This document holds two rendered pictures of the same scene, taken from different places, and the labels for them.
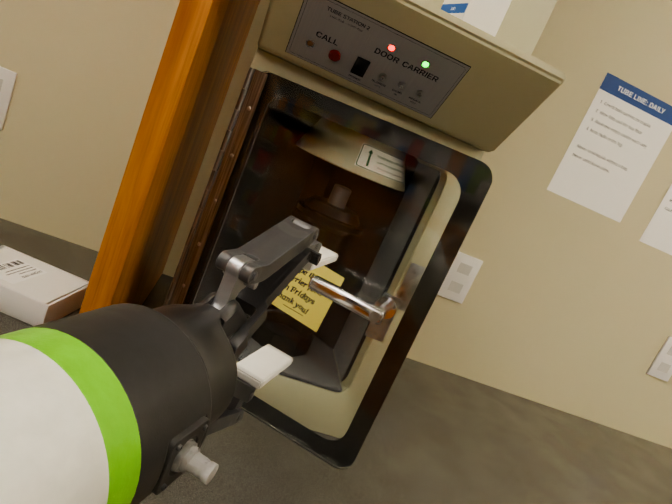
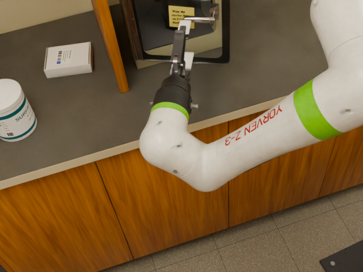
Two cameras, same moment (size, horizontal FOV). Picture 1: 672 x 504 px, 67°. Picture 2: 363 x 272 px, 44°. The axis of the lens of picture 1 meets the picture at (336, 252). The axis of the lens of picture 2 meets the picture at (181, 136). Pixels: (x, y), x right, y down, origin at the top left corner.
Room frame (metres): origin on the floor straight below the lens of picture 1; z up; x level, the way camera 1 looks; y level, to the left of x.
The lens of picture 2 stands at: (-0.53, 0.05, 2.01)
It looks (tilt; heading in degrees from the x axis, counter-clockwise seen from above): 51 degrees down; 1
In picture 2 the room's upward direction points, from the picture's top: 7 degrees counter-clockwise
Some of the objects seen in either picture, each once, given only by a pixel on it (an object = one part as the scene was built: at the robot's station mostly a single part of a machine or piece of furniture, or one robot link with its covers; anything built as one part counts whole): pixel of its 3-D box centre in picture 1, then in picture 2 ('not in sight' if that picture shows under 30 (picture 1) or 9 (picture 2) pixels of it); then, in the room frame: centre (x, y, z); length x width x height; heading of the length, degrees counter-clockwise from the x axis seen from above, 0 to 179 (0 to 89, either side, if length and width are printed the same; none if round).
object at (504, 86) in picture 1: (404, 60); not in sight; (0.62, 0.02, 1.46); 0.32 x 0.11 x 0.10; 102
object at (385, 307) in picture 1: (352, 297); (201, 15); (0.54, -0.04, 1.20); 0.10 x 0.05 x 0.03; 75
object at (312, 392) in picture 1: (303, 272); (177, 11); (0.59, 0.03, 1.19); 0.30 x 0.01 x 0.40; 75
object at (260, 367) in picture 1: (263, 364); (187, 61); (0.42, 0.02, 1.14); 0.07 x 0.03 x 0.01; 166
